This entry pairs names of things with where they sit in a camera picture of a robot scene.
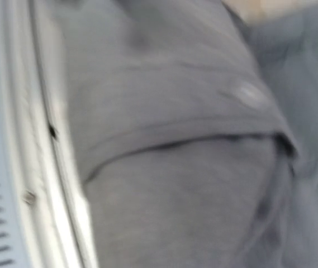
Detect grey long sleeve shirt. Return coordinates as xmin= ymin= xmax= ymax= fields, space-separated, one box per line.
xmin=53 ymin=1 xmax=318 ymax=267

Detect front aluminium rail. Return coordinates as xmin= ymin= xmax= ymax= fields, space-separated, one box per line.
xmin=0 ymin=1 xmax=98 ymax=267

